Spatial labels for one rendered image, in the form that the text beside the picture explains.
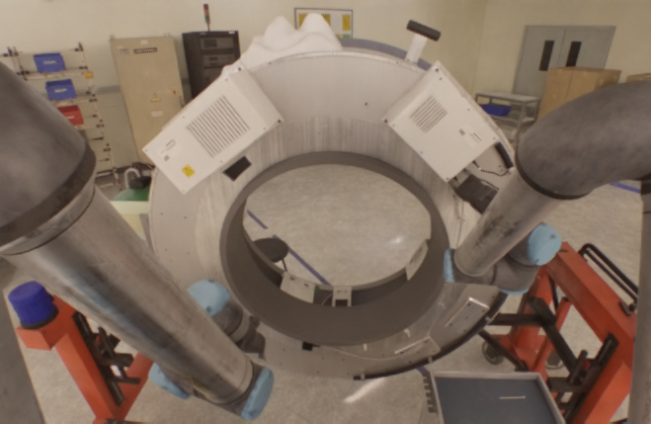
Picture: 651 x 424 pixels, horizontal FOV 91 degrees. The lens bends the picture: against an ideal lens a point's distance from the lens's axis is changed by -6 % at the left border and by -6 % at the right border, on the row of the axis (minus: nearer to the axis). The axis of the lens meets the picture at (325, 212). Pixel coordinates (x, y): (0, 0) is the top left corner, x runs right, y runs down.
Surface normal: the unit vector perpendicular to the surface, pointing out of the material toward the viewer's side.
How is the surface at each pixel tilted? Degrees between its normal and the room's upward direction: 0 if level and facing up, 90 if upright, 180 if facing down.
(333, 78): 90
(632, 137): 83
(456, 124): 90
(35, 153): 73
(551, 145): 78
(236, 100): 90
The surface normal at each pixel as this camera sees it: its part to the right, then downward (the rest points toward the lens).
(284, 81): -0.07, 0.47
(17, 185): 0.77, 0.22
